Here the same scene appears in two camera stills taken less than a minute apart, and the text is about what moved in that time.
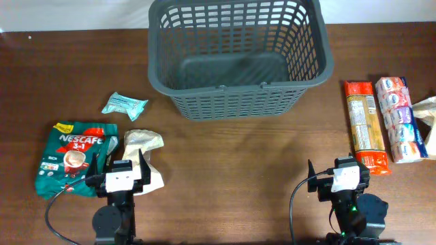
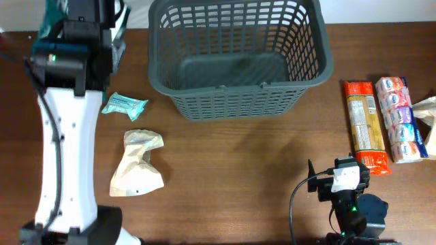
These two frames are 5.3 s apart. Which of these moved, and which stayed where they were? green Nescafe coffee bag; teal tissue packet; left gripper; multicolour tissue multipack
Moved: green Nescafe coffee bag; left gripper
Stayed: teal tissue packet; multicolour tissue multipack
